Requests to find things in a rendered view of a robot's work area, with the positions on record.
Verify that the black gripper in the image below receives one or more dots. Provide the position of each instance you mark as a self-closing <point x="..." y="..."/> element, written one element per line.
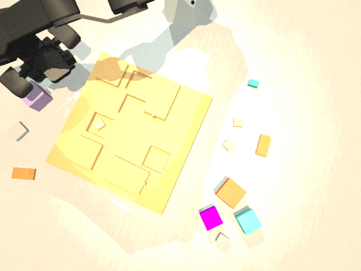
<point x="16" y="82"/>

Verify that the pink cube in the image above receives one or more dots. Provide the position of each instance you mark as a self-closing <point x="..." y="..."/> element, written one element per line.
<point x="38" y="98"/>

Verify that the pale yellow square board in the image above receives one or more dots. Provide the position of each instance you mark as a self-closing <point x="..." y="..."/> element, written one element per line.
<point x="151" y="125"/>

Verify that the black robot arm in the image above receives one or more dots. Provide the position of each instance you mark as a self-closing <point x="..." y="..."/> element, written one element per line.
<point x="20" y="22"/>

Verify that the yellow rectangular block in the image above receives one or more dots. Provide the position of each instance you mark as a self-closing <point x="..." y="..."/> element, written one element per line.
<point x="263" y="145"/>

